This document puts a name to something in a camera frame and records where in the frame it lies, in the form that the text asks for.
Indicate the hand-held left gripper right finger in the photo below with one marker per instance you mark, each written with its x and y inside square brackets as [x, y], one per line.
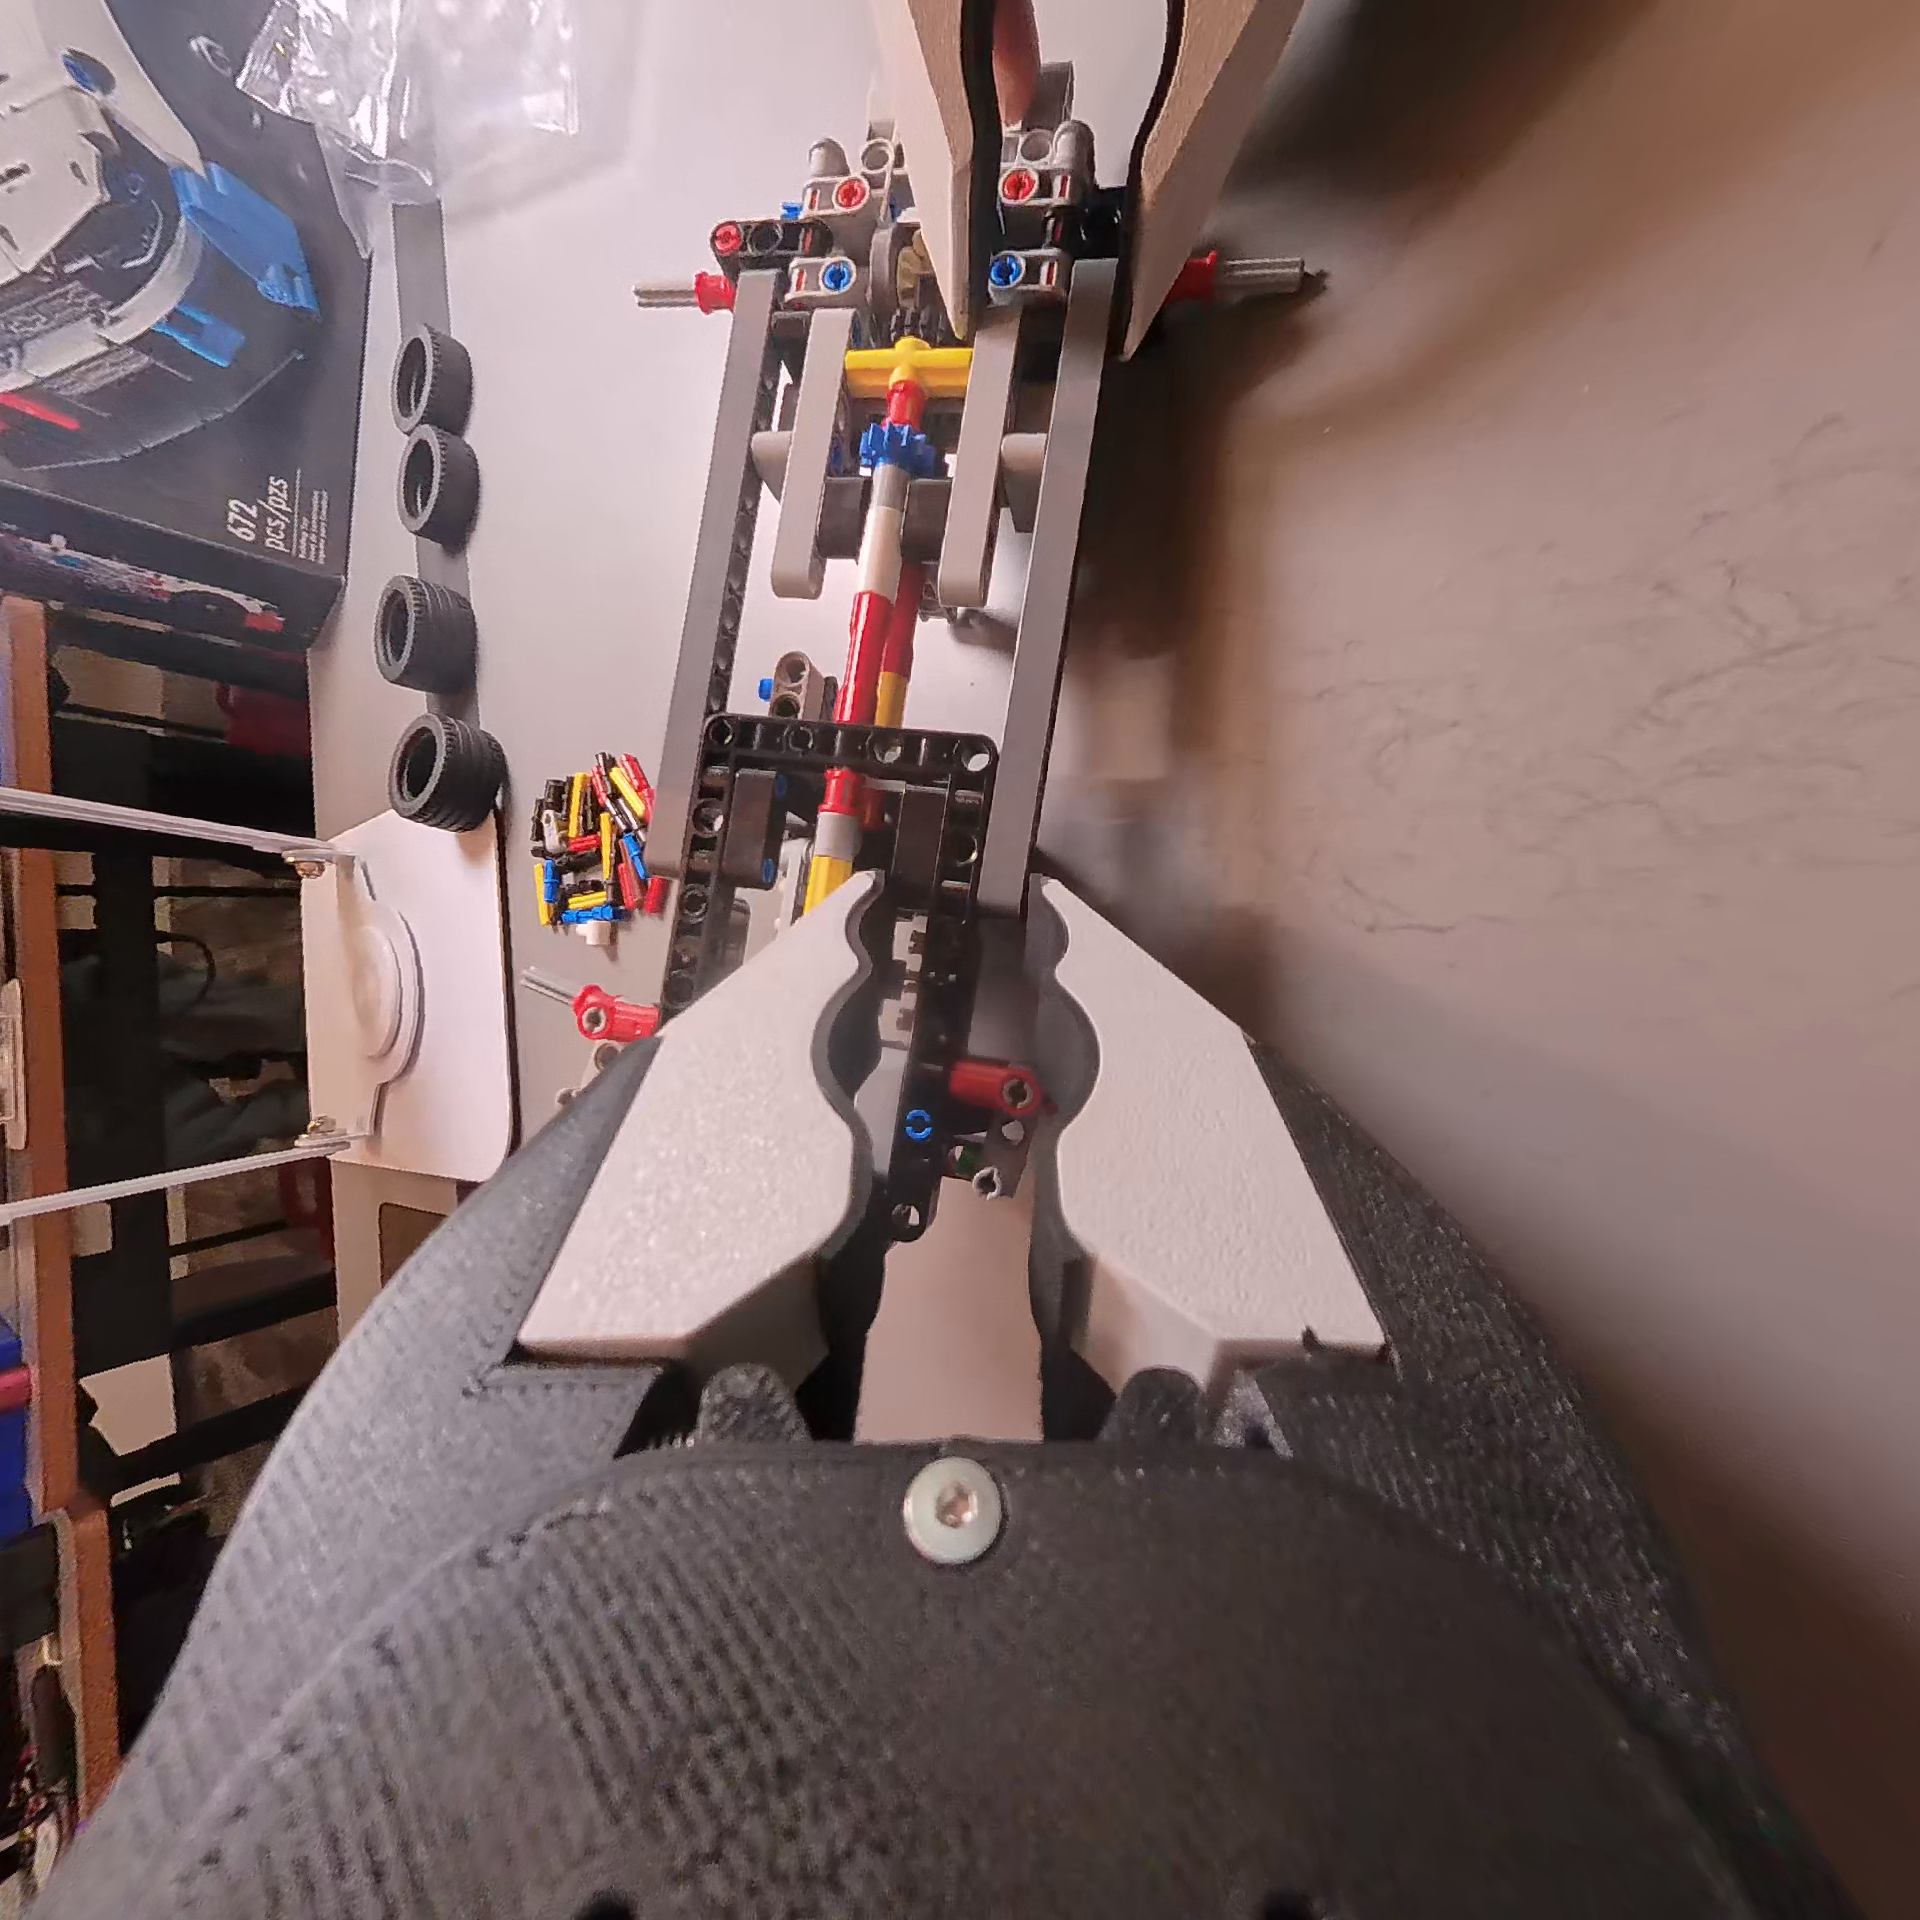
[1186, 1186]

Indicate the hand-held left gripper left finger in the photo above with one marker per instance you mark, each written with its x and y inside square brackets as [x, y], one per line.
[698, 1171]

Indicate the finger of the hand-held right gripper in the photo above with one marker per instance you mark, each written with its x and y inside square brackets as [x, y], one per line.
[1231, 91]
[930, 91]

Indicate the lego car chassis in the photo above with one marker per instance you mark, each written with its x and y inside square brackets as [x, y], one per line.
[713, 599]

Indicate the pile of small lego pins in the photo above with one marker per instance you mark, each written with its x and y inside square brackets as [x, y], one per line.
[600, 840]

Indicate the black lego set box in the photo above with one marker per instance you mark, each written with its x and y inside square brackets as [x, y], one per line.
[182, 300]

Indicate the person's right hand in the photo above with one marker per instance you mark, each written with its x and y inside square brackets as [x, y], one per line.
[1020, 59]

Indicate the white stand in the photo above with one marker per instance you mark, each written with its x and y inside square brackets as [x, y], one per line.
[451, 975]

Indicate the black rubber tire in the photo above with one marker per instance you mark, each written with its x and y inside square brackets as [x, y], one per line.
[447, 771]
[432, 375]
[425, 632]
[438, 480]

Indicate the dark grey strip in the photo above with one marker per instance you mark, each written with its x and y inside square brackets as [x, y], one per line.
[430, 256]

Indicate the clear plastic bag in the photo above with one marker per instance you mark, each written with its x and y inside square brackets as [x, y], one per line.
[390, 91]

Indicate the black metal rack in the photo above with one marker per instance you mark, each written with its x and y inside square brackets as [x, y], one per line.
[128, 1049]

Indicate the wooden shelf unit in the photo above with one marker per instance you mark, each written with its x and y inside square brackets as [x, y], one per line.
[44, 1290]

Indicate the blue plastic bin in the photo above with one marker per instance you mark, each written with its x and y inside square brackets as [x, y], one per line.
[13, 1425]

